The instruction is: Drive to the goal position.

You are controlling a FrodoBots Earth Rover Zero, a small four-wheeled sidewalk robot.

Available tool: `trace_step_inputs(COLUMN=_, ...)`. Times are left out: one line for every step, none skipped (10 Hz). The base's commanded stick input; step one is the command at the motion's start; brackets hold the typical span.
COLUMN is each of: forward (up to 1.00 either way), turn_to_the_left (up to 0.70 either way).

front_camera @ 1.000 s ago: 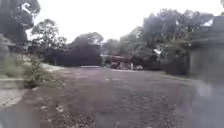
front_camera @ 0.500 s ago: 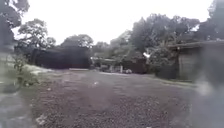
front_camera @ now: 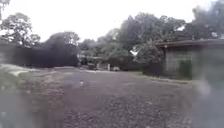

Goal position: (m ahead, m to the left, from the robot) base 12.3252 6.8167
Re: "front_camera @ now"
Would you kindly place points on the pale bush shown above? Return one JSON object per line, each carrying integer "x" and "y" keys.
{"x": 115, "y": 69}

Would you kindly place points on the building with white pillars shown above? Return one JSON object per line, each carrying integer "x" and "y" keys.
{"x": 93, "y": 61}

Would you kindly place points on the grey gravel road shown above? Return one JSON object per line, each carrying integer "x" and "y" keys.
{"x": 110, "y": 100}

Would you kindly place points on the row of trees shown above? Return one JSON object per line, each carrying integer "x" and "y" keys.
{"x": 143, "y": 30}

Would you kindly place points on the dark hedge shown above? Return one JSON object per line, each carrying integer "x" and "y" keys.
{"x": 56, "y": 55}

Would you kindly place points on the grass verge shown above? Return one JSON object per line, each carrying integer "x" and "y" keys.
{"x": 166, "y": 80}
{"x": 13, "y": 78}

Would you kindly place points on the grey flat-roofed building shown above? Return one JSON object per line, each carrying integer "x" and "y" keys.
{"x": 178, "y": 58}

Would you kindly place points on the tree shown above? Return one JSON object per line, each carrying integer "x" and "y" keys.
{"x": 16, "y": 28}

